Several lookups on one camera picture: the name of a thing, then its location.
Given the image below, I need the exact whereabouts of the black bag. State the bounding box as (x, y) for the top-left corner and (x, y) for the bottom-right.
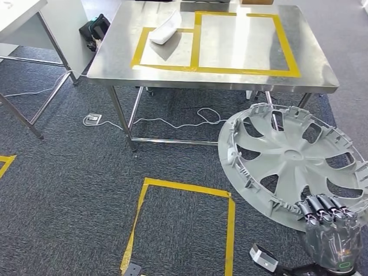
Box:
(78, 13), (111, 53)

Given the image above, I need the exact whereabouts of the thin white cable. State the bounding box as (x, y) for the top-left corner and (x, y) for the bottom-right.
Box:
(4, 70), (70, 98)

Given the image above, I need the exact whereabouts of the floor socket plate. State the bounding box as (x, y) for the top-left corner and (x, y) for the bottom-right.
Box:
(87, 113), (102, 127)

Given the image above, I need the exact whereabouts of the grey plastic wheel hubcap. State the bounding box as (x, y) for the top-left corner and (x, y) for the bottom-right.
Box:
(217, 102), (368, 233)

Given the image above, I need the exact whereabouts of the stainless steel workbench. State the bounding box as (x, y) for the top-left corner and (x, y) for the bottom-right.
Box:
(86, 0), (340, 153)

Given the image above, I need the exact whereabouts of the white plastic part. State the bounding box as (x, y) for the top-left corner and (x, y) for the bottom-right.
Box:
(149, 8), (182, 45)

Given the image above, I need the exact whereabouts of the long white floor cable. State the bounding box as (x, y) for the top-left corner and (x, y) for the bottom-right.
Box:
(82, 108), (231, 132)

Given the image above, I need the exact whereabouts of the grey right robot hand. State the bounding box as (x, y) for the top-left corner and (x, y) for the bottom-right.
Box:
(296, 193), (363, 274)

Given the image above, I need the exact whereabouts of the white desk with metal legs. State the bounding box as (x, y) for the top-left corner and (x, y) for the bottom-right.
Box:
(0, 0), (88, 140)

